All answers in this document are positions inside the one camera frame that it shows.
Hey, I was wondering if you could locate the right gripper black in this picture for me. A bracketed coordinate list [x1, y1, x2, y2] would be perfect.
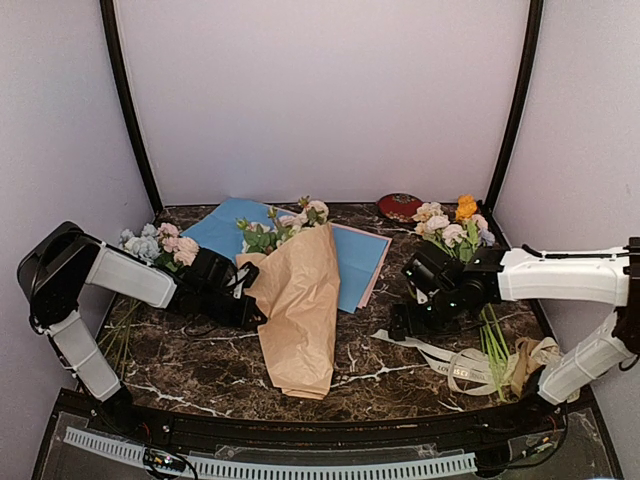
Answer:
[389, 286, 466, 341]

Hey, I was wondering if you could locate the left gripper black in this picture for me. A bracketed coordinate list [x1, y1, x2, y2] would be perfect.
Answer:
[199, 287, 266, 330]

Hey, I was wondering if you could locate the white rose fake flower stem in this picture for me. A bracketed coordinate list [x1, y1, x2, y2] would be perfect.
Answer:
[236, 207, 286, 255]

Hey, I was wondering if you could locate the white printed ribbon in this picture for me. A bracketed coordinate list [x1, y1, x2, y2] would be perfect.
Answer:
[370, 328, 524, 399]

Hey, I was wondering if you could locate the pile of fake flowers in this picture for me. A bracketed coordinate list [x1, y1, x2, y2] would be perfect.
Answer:
[412, 193, 516, 404]
[98, 223, 200, 380]

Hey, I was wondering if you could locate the beige pink wrapping paper sheet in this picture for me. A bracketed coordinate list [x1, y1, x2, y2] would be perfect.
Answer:
[236, 224, 341, 400]

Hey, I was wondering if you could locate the brown twine ribbon bundle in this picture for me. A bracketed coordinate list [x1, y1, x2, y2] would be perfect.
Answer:
[510, 337, 562, 398]

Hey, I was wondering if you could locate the pink rose fake flower stem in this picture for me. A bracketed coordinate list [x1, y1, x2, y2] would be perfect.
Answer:
[276, 196, 329, 236]

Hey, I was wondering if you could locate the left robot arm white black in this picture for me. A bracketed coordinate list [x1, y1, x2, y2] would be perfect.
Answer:
[16, 221, 267, 436]

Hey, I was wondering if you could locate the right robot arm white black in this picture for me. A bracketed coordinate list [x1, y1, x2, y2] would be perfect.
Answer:
[388, 237, 639, 434]

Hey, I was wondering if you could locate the blue wrapping paper sheet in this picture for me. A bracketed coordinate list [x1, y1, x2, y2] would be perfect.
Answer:
[183, 198, 391, 313]

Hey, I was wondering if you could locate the red round embroidered cushion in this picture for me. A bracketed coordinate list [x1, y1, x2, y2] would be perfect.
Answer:
[376, 193, 423, 224]

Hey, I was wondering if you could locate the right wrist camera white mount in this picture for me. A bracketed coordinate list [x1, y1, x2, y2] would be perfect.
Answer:
[402, 249, 456, 306]

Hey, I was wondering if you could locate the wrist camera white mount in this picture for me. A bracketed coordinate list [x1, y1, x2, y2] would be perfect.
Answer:
[227, 262, 260, 299]
[402, 249, 456, 306]

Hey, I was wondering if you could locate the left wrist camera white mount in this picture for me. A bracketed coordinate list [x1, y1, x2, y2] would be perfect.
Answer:
[227, 262, 260, 299]

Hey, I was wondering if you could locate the white slotted cable duct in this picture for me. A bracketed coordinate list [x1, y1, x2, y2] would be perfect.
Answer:
[63, 427, 477, 479]

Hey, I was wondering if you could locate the left black frame post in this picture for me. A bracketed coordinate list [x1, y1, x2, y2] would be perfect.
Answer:
[99, 0, 164, 214]

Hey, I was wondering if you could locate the black frame post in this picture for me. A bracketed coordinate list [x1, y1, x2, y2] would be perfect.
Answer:
[99, 0, 164, 214]
[484, 0, 544, 213]

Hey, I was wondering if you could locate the right black frame post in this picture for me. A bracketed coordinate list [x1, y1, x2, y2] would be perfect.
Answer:
[484, 0, 544, 213]

